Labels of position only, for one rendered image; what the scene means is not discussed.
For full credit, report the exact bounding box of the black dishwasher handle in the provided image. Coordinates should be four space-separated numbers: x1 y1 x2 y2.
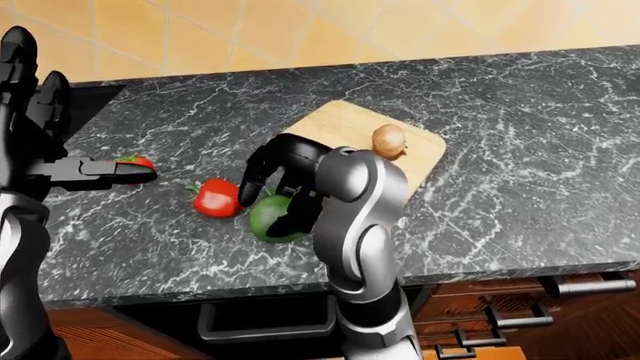
196 297 338 345

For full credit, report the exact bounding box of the small metal drawer handle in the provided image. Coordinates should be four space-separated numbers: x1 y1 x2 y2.
453 327 509 351
433 342 477 360

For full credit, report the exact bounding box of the medium metal drawer handle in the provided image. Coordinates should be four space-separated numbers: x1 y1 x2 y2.
486 300 556 332

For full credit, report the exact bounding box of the red bell pepper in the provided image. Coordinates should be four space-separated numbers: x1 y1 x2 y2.
185 177 247 219

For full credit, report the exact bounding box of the brown onion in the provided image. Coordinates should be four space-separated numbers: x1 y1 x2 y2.
370 123 411 162

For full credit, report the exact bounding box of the wooden drawer cabinet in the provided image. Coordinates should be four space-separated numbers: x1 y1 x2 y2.
412 270 640 360

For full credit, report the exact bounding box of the black dishwasher front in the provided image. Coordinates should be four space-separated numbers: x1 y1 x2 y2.
112 286 431 360

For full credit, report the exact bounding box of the wooden cabinet door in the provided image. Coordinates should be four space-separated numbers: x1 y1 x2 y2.
45 306 211 360

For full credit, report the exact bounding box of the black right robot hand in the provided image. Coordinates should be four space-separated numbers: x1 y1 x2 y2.
238 133 335 243

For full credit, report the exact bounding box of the large metal drawer handle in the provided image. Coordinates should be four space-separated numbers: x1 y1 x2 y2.
541 276 638 300

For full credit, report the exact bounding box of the wooden cutting board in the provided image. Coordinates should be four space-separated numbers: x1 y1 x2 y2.
281 98 448 201

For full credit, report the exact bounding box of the green bell pepper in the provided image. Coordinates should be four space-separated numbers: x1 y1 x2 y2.
247 189 309 245

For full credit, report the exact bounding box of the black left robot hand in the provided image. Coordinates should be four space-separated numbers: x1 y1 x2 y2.
0 24 159 200

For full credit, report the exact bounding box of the red tomato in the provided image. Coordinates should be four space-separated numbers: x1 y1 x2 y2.
113 154 158 187

